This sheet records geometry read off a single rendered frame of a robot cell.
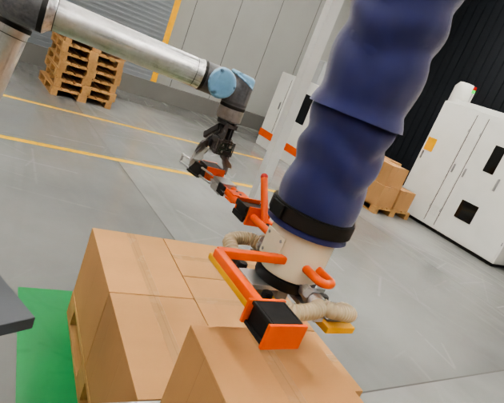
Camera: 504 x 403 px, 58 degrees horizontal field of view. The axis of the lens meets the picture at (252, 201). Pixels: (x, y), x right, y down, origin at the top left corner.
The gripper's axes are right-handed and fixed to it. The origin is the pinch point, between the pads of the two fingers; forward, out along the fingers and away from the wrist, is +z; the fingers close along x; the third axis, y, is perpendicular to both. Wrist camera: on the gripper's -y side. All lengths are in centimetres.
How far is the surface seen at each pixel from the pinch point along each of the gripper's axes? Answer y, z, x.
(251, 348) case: 64, 27, -4
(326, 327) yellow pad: 75, 11, 6
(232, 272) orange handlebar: 73, -1, -26
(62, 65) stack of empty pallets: -662, 72, 47
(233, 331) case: 57, 27, -6
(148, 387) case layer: 35, 67, -12
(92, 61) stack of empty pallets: -665, 51, 90
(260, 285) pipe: 63, 8, -9
